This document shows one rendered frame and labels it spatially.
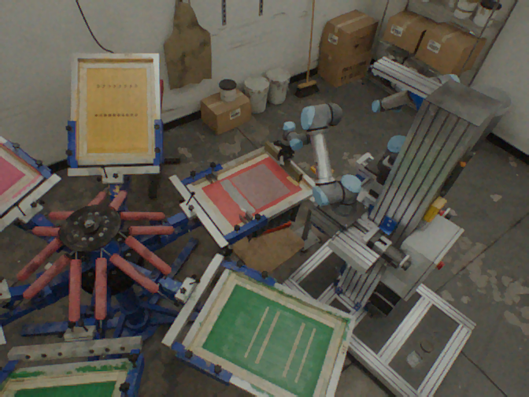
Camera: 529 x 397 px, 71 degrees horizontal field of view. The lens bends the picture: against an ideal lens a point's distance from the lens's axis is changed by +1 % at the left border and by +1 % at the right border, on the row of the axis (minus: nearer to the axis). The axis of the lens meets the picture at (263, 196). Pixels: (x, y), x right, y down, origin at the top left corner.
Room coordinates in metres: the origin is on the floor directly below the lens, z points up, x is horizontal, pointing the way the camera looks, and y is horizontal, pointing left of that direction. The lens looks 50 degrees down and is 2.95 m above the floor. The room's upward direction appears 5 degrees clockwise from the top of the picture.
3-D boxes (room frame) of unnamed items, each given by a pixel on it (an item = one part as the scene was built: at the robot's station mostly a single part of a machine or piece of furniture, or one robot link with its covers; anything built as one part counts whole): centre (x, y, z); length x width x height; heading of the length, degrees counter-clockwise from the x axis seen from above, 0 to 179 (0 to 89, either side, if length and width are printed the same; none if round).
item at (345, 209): (1.41, -0.48, 1.31); 0.15 x 0.15 x 0.10
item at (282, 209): (1.75, 0.08, 0.97); 0.79 x 0.58 x 0.04; 130
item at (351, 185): (1.41, -0.47, 1.42); 0.13 x 0.12 x 0.14; 113
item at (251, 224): (1.38, 0.08, 0.98); 0.30 x 0.05 x 0.07; 130
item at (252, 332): (0.76, 0.04, 1.05); 1.08 x 0.61 x 0.23; 70
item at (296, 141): (1.81, -0.18, 1.39); 0.11 x 0.11 x 0.08; 23
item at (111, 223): (1.07, 0.89, 0.67); 0.39 x 0.39 x 1.35
